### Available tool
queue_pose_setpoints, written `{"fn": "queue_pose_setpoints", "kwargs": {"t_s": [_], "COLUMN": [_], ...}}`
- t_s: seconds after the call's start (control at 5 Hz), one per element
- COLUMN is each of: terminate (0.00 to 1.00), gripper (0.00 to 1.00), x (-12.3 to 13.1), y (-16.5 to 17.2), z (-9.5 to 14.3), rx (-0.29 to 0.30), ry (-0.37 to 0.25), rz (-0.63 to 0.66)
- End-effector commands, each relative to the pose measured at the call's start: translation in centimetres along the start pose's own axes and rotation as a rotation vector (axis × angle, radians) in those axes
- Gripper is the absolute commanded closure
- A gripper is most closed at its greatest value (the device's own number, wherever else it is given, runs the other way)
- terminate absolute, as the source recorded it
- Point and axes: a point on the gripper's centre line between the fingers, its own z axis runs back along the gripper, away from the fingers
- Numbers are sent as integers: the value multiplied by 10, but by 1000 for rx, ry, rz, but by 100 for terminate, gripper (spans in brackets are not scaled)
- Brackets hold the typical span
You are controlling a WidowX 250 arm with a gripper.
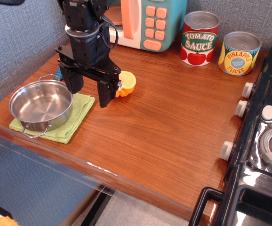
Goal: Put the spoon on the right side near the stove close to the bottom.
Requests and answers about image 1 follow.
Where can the orange toy squash half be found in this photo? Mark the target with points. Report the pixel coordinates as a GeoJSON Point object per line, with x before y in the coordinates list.
{"type": "Point", "coordinates": [128, 82]}

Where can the orange object bottom left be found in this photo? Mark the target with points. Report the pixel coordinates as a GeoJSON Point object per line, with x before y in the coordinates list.
{"type": "Point", "coordinates": [7, 221]}

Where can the white stove knob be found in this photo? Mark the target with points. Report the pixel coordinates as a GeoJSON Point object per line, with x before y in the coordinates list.
{"type": "Point", "coordinates": [247, 90]}
{"type": "Point", "coordinates": [226, 150]}
{"type": "Point", "coordinates": [241, 107]}

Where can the teal toy microwave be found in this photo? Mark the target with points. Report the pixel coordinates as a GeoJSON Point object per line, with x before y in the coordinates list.
{"type": "Point", "coordinates": [150, 25]}

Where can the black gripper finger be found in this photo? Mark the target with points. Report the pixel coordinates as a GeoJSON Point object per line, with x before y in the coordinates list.
{"type": "Point", "coordinates": [73, 79]}
{"type": "Point", "coordinates": [107, 92]}

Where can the stainless steel pot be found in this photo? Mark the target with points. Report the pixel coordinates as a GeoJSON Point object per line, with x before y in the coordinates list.
{"type": "Point", "coordinates": [41, 106]}

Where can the white stove knob rear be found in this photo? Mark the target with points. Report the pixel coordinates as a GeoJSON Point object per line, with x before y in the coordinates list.
{"type": "Point", "coordinates": [247, 90]}

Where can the white stove knob middle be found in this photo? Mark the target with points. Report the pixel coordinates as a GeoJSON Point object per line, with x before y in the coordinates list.
{"type": "Point", "coordinates": [241, 107]}

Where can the blue handled metal scoop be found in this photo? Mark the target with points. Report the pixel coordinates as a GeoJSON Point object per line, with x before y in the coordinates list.
{"type": "Point", "coordinates": [58, 75]}

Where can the black toy stove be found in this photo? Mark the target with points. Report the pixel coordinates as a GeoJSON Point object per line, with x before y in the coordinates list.
{"type": "Point", "coordinates": [246, 199]}

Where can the tomato sauce can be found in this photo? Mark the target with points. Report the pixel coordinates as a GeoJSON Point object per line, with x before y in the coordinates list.
{"type": "Point", "coordinates": [199, 37]}

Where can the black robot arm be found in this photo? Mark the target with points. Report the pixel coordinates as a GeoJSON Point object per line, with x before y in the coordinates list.
{"type": "Point", "coordinates": [85, 19]}

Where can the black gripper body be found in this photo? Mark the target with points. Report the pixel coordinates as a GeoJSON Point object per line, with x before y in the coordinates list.
{"type": "Point", "coordinates": [91, 58]}

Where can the pineapple slices can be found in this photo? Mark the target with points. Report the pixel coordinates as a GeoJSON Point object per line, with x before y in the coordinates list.
{"type": "Point", "coordinates": [239, 53]}

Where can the white stove knob front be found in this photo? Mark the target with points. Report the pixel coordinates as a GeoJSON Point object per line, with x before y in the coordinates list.
{"type": "Point", "coordinates": [226, 150]}

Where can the green folded cloth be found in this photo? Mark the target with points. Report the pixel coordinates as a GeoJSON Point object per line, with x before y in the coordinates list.
{"type": "Point", "coordinates": [80, 107]}

